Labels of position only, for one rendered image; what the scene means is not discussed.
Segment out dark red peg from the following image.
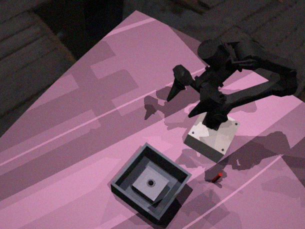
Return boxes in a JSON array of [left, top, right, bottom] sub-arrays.
[[211, 173, 222, 183]]

